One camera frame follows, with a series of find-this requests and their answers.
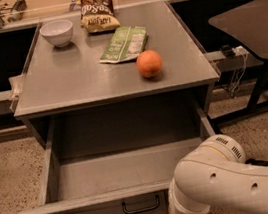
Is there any grey top drawer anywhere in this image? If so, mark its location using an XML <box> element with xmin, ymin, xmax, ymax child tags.
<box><xmin>19</xmin><ymin>91</ymin><xmax>213</xmax><ymax>214</ymax></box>

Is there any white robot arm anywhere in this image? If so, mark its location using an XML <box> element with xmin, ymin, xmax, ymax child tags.
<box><xmin>168</xmin><ymin>134</ymin><xmax>268</xmax><ymax>214</ymax></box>

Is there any grey metal cabinet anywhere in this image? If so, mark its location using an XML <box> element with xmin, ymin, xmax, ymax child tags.
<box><xmin>0</xmin><ymin>0</ymin><xmax>227</xmax><ymax>151</ymax></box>

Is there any orange fruit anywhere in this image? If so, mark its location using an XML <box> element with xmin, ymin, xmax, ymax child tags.
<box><xmin>136</xmin><ymin>50</ymin><xmax>163</xmax><ymax>78</ymax></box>

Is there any green white snack bag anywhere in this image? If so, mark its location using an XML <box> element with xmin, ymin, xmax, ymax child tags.
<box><xmin>99</xmin><ymin>26</ymin><xmax>147</xmax><ymax>64</ymax></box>

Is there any brown yellow chip bag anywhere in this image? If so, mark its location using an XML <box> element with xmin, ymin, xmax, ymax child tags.
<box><xmin>80</xmin><ymin>0</ymin><xmax>120</xmax><ymax>33</ymax></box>

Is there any white ceramic bowl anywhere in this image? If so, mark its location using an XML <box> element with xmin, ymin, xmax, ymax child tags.
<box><xmin>39</xmin><ymin>19</ymin><xmax>74</xmax><ymax>47</ymax></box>

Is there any black office chair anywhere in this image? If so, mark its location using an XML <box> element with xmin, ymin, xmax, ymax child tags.
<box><xmin>190</xmin><ymin>0</ymin><xmax>268</xmax><ymax>181</ymax></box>

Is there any grey handheld tool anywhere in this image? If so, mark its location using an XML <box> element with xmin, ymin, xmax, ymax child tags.
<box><xmin>8</xmin><ymin>0</ymin><xmax>27</xmax><ymax>22</ymax></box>

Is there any black drawer handle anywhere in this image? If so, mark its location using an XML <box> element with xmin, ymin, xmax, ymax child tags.
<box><xmin>121</xmin><ymin>195</ymin><xmax>160</xmax><ymax>214</ymax></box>

